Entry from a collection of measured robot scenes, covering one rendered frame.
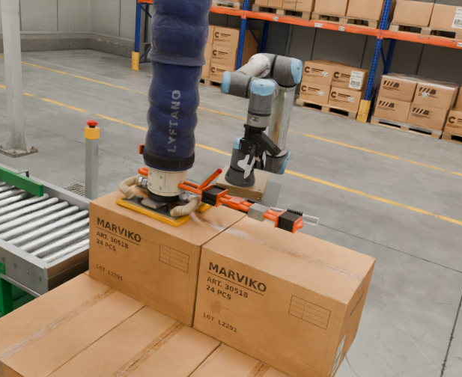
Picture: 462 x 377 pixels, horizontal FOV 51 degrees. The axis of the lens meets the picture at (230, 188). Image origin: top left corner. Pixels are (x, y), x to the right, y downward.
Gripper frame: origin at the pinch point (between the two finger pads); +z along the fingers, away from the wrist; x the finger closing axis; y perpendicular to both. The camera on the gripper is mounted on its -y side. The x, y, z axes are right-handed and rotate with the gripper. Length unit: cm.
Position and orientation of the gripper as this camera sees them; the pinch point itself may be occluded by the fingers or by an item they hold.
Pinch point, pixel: (254, 174)
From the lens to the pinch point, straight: 193.4
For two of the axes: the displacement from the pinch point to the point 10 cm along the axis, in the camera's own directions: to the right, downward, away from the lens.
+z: -1.2, 9.2, 3.7
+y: -8.5, -2.8, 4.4
